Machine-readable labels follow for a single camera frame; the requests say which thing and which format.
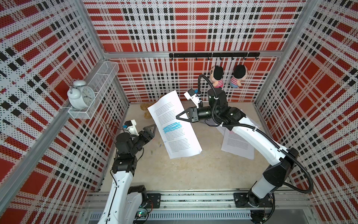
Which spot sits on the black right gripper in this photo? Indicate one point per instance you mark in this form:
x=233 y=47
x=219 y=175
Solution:
x=193 y=115

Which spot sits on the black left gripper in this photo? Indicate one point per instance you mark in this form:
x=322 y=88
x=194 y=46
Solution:
x=149 y=136

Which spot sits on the blue highlighted paper document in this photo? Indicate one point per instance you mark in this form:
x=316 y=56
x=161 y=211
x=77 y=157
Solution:
x=178 y=136

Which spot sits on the pink highlighted paper document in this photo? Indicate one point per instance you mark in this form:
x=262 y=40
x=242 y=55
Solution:
x=236 y=145

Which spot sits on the yellow highlighted paper document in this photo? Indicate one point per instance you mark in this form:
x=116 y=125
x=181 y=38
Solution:
x=222 y=129

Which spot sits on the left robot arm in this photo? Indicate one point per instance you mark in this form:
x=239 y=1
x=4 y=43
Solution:
x=125 y=200

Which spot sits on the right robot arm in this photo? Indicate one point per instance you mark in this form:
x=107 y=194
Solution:
x=213 y=106

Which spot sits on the brown teddy bear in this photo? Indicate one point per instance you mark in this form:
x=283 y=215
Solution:
x=144 y=107

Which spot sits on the pink striped plush doll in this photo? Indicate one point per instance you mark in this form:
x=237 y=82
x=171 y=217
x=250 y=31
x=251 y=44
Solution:
x=216 y=76

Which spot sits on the blue striped plush doll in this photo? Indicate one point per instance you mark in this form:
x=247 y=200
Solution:
x=240 y=74

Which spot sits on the white alarm clock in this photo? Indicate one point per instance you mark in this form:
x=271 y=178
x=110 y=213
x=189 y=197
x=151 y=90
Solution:
x=80 y=95

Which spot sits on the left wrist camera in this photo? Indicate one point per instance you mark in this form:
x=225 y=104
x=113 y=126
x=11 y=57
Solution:
x=130 y=126

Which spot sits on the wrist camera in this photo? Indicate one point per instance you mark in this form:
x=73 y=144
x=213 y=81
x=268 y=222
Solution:
x=193 y=96
x=130 y=126

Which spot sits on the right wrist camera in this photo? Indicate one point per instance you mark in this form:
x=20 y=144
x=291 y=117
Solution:
x=193 y=96

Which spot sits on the black wall hook rail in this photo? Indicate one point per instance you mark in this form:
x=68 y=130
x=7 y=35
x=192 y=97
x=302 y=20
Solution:
x=213 y=55

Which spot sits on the white wire shelf basket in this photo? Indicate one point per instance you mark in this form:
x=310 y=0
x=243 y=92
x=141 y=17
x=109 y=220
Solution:
x=100 y=83

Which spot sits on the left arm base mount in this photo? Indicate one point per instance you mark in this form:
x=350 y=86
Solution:
x=152 y=201

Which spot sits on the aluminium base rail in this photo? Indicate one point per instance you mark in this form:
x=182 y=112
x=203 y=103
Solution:
x=228 y=204

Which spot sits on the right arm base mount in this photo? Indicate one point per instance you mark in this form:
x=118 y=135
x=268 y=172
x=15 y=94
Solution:
x=250 y=200

